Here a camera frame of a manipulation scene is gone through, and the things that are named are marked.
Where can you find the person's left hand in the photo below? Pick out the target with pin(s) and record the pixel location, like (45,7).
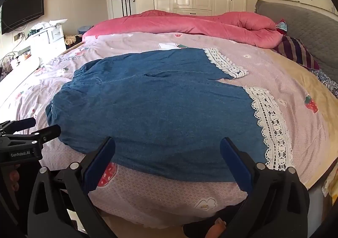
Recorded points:
(14,178)

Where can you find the person's foot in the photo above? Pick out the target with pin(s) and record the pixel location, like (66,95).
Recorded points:
(215,227)

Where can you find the tan bed sheet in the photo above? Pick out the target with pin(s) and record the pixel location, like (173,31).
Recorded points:
(311,87)

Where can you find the white drawer cabinet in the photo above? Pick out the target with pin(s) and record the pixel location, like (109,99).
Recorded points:
(47,40)

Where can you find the blue patterned cloth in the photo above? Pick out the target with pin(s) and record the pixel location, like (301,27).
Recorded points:
(328,82)

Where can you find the pink quilt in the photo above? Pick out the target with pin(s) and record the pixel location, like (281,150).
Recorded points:
(171,23)

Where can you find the blue bin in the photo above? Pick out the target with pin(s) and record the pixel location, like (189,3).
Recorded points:
(84,30)

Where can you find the wall power socket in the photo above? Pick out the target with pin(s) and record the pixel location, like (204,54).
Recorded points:
(19,37)

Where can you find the striped purple tan garment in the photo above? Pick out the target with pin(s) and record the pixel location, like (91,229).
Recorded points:
(295,50)

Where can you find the beige patterned bundle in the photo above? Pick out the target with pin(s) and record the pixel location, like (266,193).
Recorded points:
(71,40)

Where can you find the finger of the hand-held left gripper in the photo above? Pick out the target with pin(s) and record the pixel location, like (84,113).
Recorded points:
(25,123)
(48,132)

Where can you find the small teal red cloth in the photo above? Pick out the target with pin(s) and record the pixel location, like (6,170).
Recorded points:
(281,26)

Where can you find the grey quilted headboard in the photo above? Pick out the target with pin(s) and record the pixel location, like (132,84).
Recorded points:
(311,24)

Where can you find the black flat screen television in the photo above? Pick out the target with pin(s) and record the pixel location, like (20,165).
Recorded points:
(22,11)

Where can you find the pink strawberry print bedsheet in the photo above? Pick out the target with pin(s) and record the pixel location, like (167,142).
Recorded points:
(277,85)

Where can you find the blue denim lace-trimmed pants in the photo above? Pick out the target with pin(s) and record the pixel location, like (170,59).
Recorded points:
(158,100)

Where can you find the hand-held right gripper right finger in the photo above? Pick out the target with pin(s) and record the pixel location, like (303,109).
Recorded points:
(236,164)

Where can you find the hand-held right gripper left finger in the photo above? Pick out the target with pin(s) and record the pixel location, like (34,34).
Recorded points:
(101,164)

